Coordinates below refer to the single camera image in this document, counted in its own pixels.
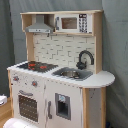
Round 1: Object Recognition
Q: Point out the white toy oven door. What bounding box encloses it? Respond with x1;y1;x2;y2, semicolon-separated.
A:
12;85;45;128

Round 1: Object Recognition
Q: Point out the wooden toy kitchen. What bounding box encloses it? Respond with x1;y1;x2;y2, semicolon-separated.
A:
8;10;115;128

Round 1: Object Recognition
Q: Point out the grey toy sink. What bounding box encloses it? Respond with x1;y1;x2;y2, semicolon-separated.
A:
53;67;92;81

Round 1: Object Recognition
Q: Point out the black toy faucet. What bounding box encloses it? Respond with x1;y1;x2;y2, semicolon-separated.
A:
76;50;94;70

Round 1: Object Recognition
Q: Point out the black toy stovetop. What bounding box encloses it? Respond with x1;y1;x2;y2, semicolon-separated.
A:
20;61;56;73

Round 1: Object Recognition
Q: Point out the right stove knob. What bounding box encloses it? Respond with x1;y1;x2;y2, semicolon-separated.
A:
32;81;38;87

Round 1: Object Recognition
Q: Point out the stove knob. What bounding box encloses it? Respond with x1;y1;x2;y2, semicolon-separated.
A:
13;76;19;81
32;81;38;87

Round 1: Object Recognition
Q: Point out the white cabinet door with dispenser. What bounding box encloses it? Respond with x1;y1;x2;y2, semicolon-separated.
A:
46;81;82;128

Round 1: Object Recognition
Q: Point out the toy microwave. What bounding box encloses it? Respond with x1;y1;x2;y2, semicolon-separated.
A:
55;14;92;33

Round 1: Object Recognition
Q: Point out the grey range hood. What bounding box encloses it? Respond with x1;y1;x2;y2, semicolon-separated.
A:
25;15;54;34

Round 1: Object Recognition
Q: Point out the left stove knob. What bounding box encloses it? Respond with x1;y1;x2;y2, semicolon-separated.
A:
13;76;19;81

